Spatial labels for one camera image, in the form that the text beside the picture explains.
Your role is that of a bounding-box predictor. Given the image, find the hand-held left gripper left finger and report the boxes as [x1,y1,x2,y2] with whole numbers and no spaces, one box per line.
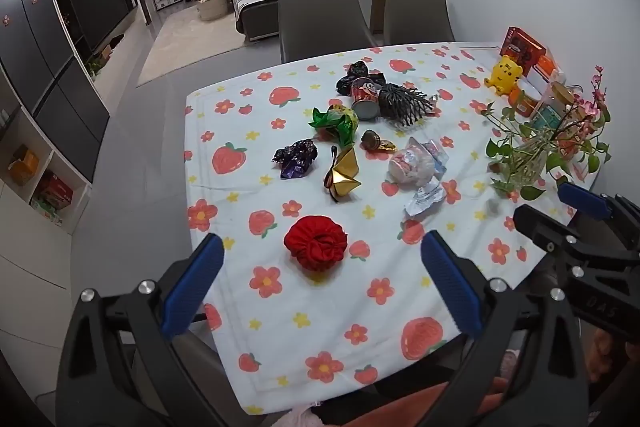
[57,233,226,427]

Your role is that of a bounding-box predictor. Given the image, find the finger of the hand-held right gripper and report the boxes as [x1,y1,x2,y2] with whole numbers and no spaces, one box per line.
[512,203,626,267]
[557,181,640,253]

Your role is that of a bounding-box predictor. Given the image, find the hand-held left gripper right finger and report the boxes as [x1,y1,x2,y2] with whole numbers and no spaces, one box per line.
[421,229,591,427]

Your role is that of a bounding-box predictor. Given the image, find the brown gold chocolate wrapper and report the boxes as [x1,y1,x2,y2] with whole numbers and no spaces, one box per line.
[361,129,398,154]

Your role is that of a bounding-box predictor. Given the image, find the red orange packet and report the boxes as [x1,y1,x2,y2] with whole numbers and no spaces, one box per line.
[555,127,596,180]

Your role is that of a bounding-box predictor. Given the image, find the glass vase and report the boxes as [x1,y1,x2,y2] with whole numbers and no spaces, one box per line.
[505,137,548,188]

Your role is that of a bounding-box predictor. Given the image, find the green vine plant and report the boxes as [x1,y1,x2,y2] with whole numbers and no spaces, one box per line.
[482,99,613,202]

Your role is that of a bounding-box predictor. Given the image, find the white crumpled wrapper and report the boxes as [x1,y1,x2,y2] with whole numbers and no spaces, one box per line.
[404,182,447,219]

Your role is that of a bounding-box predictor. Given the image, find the pink blossom branch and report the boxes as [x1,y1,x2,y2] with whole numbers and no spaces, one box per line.
[565,66,613,142]

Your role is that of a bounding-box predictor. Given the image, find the glass jar with wooden lid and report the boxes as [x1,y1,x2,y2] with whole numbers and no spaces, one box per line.
[530,82,576,132]

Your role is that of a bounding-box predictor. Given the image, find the orange cup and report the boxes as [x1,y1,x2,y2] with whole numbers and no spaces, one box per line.
[509,87,543,118]

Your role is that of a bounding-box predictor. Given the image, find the pink clear plastic bag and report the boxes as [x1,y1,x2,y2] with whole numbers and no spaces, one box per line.
[389,138,440,185]

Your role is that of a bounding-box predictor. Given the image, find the red crumpled cloth ball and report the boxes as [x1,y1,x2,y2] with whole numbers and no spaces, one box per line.
[283,215,348,269]

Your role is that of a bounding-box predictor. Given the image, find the orange white box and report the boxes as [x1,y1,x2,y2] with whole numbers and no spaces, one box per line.
[530,54,566,84]

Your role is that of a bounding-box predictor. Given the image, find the person's orange clothing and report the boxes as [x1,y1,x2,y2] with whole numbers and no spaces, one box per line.
[315,377,506,427]

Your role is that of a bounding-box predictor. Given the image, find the floral strawberry print tablecloth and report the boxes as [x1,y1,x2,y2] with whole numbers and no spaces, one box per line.
[182,42,601,418]

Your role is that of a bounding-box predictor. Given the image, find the yellow tiger toy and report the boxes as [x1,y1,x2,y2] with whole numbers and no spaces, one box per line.
[485,54,525,96]

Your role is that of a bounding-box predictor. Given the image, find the gold foil wrapper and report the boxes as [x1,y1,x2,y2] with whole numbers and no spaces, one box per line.
[323,145,362,202]

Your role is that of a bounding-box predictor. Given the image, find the purple foil wrapper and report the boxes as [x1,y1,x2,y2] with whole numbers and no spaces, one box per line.
[272,139,319,180]

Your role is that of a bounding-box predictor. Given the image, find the red box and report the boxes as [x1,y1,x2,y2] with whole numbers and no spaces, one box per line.
[500,26,548,68]

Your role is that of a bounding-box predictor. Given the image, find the red carton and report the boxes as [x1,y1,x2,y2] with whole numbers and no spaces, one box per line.
[32,174,75,212]

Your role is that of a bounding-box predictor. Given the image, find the black spiky brush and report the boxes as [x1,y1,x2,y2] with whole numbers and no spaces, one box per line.
[377,83,438,128]

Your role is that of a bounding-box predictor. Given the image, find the white shelf unit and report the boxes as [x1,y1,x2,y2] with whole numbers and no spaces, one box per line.
[0,72,93,248]

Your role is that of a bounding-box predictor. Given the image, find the green foil wrapper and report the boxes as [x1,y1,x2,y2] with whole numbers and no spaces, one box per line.
[308,104,359,148]

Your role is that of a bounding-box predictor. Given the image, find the red drink can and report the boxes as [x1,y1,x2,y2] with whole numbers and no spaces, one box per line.
[351,77,383,118]

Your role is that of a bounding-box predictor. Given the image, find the cardboard box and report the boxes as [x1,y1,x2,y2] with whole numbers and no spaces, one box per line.
[9,146,40,186]

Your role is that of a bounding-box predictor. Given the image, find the black crumpled wrapper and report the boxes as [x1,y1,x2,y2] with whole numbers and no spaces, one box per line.
[336,62,386,95]

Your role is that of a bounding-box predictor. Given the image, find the beige rug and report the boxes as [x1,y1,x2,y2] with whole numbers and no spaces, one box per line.
[136,0,281,88]

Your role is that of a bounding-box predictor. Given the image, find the round beige ottoman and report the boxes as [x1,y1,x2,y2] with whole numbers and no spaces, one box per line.
[197,0,232,22]

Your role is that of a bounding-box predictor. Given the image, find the black wall cabinet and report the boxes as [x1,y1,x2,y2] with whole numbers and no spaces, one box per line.
[0,0,138,188]

